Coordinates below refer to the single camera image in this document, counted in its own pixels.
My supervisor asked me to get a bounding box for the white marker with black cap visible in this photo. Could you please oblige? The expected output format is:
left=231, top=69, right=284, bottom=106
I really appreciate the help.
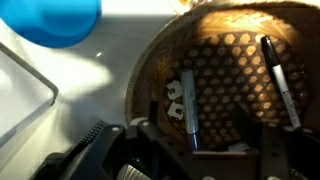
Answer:
left=260, top=35, right=302, bottom=130

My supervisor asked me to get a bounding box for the wooden bowl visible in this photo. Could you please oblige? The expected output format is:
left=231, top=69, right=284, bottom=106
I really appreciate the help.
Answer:
left=124, top=1, right=320, bottom=152

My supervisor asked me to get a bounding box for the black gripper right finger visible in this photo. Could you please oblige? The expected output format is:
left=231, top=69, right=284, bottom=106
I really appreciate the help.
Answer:
left=234, top=107, right=290, bottom=168

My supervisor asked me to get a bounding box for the white bread clip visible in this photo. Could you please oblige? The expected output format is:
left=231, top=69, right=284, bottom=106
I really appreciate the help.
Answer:
left=167, top=103, right=185, bottom=121
left=166, top=80, right=184, bottom=100

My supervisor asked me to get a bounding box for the blue plastic container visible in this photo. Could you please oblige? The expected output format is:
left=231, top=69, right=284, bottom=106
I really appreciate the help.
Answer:
left=0, top=0, right=103, bottom=49

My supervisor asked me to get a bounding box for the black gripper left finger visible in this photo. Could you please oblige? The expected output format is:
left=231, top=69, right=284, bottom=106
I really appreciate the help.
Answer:
left=139, top=100, right=188, bottom=168

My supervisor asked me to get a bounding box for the white microwave oven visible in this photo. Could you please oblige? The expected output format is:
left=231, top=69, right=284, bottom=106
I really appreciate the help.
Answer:
left=0, top=41, right=60, bottom=149

